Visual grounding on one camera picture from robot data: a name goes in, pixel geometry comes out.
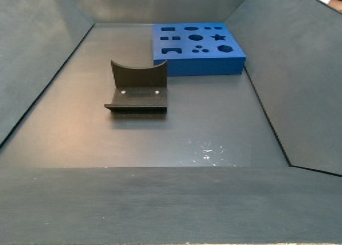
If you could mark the black curved fixture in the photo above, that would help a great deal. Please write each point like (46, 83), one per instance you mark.
(141, 88)

